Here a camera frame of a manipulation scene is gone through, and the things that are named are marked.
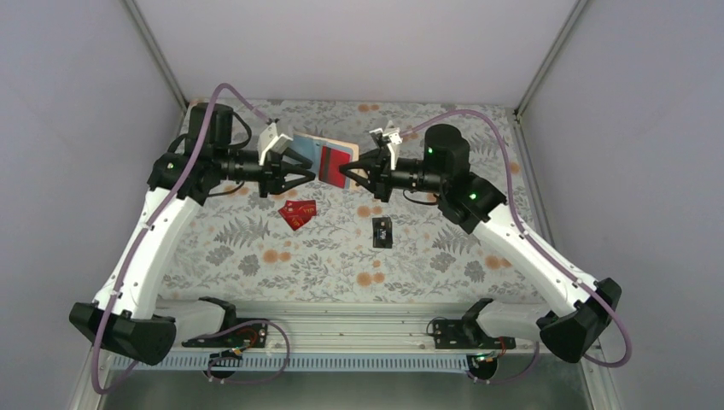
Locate aluminium mounting rail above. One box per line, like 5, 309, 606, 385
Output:
93, 311, 601, 354

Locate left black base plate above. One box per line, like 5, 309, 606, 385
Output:
181, 318, 269, 349

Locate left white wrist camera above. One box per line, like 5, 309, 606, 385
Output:
257, 120, 294, 166

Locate floral patterned table mat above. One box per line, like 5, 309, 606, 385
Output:
159, 100, 540, 303

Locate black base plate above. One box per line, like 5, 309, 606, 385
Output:
426, 317, 517, 350
181, 318, 269, 349

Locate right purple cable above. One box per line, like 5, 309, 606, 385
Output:
398, 108, 633, 386

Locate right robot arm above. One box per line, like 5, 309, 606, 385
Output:
339, 124, 622, 363

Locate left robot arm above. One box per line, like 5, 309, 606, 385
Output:
69, 102, 314, 366

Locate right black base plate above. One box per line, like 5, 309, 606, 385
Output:
426, 317, 517, 350

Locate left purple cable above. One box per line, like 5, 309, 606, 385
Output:
90, 83, 290, 395

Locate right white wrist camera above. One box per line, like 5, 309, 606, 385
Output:
369, 118, 402, 169

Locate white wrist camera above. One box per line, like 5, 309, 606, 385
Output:
369, 118, 402, 169
257, 120, 294, 166

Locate grey slotted cable duct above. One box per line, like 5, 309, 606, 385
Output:
108, 352, 469, 373

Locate red credit card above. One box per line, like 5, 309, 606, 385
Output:
284, 215, 312, 231
278, 200, 317, 220
318, 146, 352, 189

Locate purple cable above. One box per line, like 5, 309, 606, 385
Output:
398, 108, 633, 386
90, 83, 290, 395

